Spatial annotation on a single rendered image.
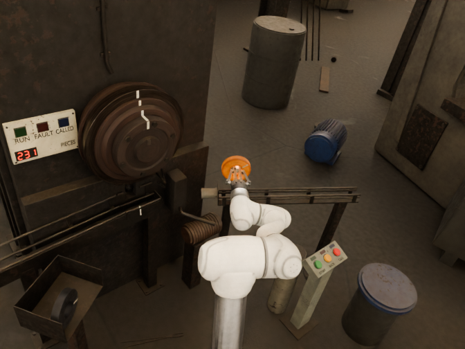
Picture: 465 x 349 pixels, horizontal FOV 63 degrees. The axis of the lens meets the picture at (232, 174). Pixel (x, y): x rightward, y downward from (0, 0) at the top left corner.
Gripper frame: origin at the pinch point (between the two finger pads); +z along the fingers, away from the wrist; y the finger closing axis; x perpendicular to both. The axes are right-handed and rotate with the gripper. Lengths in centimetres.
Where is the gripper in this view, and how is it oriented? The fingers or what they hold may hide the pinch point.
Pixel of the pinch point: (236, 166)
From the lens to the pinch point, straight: 201.4
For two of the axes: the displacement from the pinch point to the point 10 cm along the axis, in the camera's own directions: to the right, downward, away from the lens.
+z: -0.6, -6.6, 7.5
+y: 9.9, 0.6, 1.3
